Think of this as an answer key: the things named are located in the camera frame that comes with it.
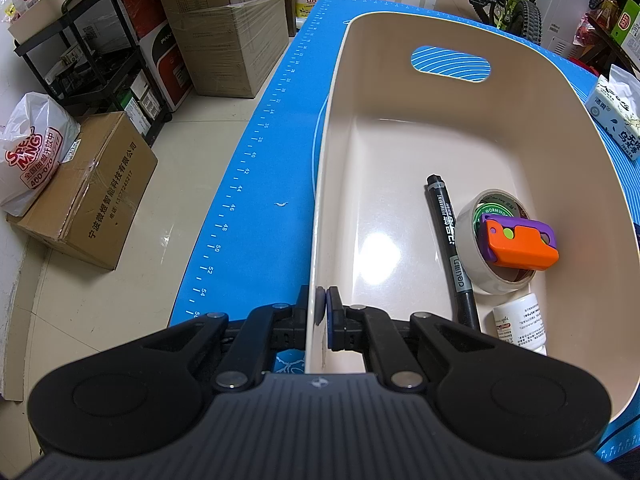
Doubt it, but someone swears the black marker pen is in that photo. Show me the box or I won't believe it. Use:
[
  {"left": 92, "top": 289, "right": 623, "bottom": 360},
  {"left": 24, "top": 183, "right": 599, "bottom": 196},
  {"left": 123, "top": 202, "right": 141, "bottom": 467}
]
[{"left": 425, "top": 174, "right": 480, "bottom": 332}]

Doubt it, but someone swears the black metal shelf rack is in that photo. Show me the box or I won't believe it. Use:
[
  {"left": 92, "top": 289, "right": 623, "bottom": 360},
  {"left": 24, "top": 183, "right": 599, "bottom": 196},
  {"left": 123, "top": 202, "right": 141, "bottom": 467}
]
[{"left": 14, "top": 0, "right": 171, "bottom": 144}]

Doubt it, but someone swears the cardboard box on floor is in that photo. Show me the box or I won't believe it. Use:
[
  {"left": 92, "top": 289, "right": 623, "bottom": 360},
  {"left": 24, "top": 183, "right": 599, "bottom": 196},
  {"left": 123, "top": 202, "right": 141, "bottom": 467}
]
[{"left": 6, "top": 112, "right": 157, "bottom": 270}]

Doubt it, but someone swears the tissue pack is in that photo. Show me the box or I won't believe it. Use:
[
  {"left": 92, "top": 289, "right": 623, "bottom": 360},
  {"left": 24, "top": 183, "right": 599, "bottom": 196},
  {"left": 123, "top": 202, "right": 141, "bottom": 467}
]
[{"left": 585, "top": 65, "right": 640, "bottom": 162}]

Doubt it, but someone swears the white tape roll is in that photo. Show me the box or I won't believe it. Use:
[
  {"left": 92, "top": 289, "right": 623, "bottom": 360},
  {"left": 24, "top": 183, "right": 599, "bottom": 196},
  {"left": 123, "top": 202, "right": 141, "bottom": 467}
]
[{"left": 456, "top": 188, "right": 535, "bottom": 295}]

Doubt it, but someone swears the white pill bottle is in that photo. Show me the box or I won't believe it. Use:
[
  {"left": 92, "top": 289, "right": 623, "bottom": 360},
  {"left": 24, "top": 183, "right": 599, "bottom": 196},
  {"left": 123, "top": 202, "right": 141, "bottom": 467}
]
[{"left": 492, "top": 292, "right": 547, "bottom": 356}]

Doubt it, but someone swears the beige plastic storage bin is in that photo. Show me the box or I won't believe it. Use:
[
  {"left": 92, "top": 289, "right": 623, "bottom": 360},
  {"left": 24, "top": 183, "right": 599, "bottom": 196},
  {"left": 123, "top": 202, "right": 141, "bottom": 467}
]
[{"left": 310, "top": 12, "right": 639, "bottom": 414}]

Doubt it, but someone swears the orange purple utility knife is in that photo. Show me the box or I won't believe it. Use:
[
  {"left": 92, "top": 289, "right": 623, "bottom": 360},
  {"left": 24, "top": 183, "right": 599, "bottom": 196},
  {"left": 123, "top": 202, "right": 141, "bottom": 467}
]
[{"left": 476, "top": 214, "right": 560, "bottom": 271}]

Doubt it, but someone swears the large lower cardboard box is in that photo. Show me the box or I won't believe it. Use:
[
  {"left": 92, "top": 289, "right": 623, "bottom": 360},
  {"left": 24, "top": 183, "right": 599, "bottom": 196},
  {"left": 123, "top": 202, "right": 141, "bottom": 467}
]
[{"left": 160, "top": 0, "right": 288, "bottom": 99}]

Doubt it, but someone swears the green white carton box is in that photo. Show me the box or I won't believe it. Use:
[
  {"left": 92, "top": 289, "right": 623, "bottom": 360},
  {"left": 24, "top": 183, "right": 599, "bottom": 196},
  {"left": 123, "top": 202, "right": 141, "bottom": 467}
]
[{"left": 611, "top": 0, "right": 640, "bottom": 66}]

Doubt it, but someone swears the white plastic shopping bag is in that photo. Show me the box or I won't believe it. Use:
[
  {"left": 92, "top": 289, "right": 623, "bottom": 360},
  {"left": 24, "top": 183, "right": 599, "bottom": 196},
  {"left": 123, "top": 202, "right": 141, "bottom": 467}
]
[{"left": 1, "top": 92, "right": 80, "bottom": 217}]

